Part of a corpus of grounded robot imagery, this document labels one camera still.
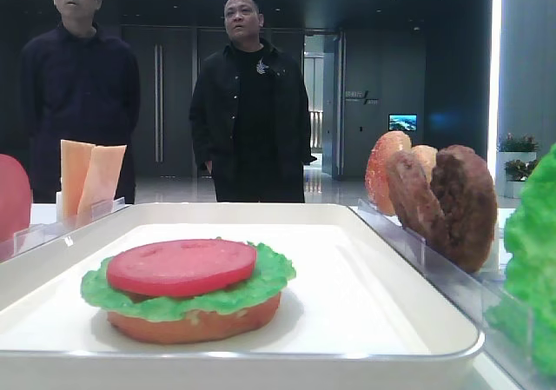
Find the plain bun slice right rack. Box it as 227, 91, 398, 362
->
411, 145, 438, 183

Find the brown meat patty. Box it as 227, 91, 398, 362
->
431, 145, 498, 273
386, 150, 447, 245

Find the bottom bun slice on tray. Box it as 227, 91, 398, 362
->
107, 292, 281, 345

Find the wall display screen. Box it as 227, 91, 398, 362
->
388, 114, 417, 132

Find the sesame top bun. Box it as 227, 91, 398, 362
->
365, 130, 412, 216

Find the orange cheese slice outer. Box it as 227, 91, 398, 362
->
61, 140, 95, 224

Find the man in dark navy shirt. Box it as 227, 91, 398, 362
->
20, 0, 141, 204

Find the green lettuce leaf on tray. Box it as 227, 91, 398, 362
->
80, 242, 296, 322

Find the potted flower planter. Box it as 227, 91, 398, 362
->
495, 133, 539, 198

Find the red tomato slice on tray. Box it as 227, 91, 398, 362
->
106, 239, 257, 298

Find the orange cheese slice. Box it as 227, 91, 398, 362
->
76, 145, 127, 227
61, 140, 95, 224

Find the red tomato slice in rack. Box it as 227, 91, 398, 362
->
0, 154, 32, 242

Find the orange cheese slice inner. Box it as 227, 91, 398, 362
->
76, 145, 127, 227

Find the green lettuce leaf in rack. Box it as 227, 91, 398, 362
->
486, 148, 555, 376

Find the white rectangular metal tray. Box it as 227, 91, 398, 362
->
1, 203, 485, 389

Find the man in black jacket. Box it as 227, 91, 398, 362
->
189, 0, 314, 203

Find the clear acrylic left rack rail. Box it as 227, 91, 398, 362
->
1, 198, 127, 262

